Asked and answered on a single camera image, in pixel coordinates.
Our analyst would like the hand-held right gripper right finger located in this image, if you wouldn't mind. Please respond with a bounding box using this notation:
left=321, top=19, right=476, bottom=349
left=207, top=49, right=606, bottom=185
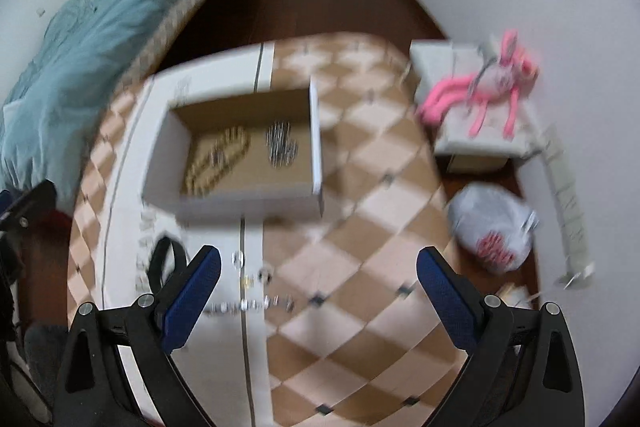
left=416, top=246, right=586, bottom=427

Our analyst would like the white paper strip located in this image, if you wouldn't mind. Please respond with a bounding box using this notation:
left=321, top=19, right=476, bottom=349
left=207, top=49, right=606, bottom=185
left=540, top=127, right=596, bottom=290

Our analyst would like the silver chain bracelet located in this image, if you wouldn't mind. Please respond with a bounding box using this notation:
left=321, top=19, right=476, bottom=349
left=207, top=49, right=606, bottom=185
left=207, top=294, right=296, bottom=314

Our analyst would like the black strap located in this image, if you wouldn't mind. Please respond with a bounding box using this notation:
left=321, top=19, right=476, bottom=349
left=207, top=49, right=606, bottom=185
left=147, top=234, right=188, bottom=295

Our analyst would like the white plastic bag red print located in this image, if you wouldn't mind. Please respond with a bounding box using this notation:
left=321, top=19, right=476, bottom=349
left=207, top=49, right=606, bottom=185
left=446, top=184, right=538, bottom=275

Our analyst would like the gold chain necklace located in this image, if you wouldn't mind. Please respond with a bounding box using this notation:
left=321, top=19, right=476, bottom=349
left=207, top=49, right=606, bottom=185
left=184, top=125, right=252, bottom=196

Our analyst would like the bed with blue blanket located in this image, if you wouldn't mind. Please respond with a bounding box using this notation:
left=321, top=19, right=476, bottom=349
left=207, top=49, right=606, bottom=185
left=0, top=0, right=261, bottom=208

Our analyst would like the flat white cardboard sheet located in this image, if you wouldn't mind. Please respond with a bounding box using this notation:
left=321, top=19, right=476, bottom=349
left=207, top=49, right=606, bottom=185
left=95, top=42, right=276, bottom=427

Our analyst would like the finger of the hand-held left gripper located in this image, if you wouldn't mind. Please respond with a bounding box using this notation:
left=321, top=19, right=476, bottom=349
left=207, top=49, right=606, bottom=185
left=0, top=179, right=58, bottom=235

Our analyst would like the bed with patterned mattress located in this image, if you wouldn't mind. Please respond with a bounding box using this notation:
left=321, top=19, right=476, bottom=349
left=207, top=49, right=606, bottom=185
left=120, top=0, right=262, bottom=88

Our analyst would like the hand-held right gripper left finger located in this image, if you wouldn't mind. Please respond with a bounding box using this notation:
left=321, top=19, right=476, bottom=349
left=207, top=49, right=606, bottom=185
left=52, top=245, right=222, bottom=427

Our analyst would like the pink plush toy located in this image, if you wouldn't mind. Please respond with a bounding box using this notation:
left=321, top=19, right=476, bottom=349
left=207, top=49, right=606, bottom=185
left=416, top=29, right=543, bottom=140

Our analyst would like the grey storage stool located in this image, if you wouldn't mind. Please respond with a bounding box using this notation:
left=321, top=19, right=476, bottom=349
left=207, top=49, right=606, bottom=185
left=409, top=39, right=538, bottom=172

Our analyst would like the white cardboard box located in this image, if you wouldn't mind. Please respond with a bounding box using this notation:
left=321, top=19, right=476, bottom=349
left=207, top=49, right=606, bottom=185
left=141, top=77, right=325, bottom=224

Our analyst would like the silver jewelry piece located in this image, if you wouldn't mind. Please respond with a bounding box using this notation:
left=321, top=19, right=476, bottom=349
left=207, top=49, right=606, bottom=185
left=265, top=121, right=299, bottom=168

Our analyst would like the brown checkered tablecloth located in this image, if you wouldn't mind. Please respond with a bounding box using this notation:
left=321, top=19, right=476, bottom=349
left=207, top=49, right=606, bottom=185
left=67, top=32, right=481, bottom=427

